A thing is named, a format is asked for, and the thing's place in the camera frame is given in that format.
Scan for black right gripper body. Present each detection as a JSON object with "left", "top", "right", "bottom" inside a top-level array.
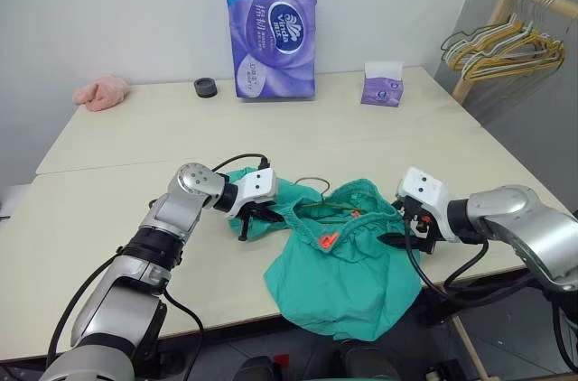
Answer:
[{"left": 396, "top": 199, "right": 438, "bottom": 256}]

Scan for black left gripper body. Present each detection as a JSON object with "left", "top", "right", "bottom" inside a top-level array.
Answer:
[{"left": 233, "top": 201, "right": 277, "bottom": 225}]

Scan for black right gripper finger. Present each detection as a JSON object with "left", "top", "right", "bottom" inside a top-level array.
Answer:
[{"left": 378, "top": 232, "right": 424, "bottom": 253}]

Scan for thin wire hanger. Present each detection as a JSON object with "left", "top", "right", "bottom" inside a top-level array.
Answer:
[{"left": 293, "top": 176, "right": 359, "bottom": 213}]

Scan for green shorts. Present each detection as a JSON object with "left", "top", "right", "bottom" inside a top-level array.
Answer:
[{"left": 225, "top": 166, "right": 424, "bottom": 344}]

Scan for wooden table leg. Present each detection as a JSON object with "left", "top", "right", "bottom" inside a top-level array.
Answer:
[{"left": 450, "top": 316, "right": 490, "bottom": 381}]

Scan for black tape roll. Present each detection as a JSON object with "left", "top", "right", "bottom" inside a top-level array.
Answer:
[{"left": 193, "top": 77, "right": 220, "bottom": 99}]

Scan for small purple tissue pack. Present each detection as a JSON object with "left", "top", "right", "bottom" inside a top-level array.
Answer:
[{"left": 359, "top": 60, "right": 405, "bottom": 108}]

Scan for large purple tissue pack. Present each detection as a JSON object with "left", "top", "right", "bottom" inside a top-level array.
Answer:
[{"left": 224, "top": 0, "right": 320, "bottom": 104}]

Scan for pink fluffy cloth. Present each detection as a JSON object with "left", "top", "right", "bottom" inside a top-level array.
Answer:
[{"left": 72, "top": 74, "right": 133, "bottom": 113}]

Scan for wooden clothes rack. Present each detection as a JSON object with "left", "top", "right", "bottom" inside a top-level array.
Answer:
[{"left": 451, "top": 0, "right": 578, "bottom": 105}]

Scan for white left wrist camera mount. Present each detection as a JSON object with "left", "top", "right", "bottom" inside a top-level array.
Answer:
[{"left": 224, "top": 167, "right": 279, "bottom": 220}]

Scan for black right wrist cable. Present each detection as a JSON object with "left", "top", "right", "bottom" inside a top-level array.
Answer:
[{"left": 403, "top": 204, "right": 491, "bottom": 297}]

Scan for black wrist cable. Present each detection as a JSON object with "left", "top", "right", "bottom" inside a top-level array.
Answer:
[
  {"left": 403, "top": 204, "right": 491, "bottom": 297},
  {"left": 210, "top": 153, "right": 272, "bottom": 174}
]

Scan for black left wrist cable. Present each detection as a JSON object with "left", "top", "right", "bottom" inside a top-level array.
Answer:
[{"left": 210, "top": 153, "right": 272, "bottom": 174}]

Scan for black table bracket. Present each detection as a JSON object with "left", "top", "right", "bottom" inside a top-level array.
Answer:
[{"left": 412, "top": 288, "right": 458, "bottom": 329}]

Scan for black left upper-arm cable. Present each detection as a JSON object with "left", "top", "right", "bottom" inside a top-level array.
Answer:
[{"left": 44, "top": 249, "right": 205, "bottom": 368}]

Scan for white wire hanger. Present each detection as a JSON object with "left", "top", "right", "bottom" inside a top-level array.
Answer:
[{"left": 460, "top": 14, "right": 565, "bottom": 83}]

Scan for dark grey wire hanger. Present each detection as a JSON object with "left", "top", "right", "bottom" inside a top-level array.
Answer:
[{"left": 440, "top": 21, "right": 523, "bottom": 62}]

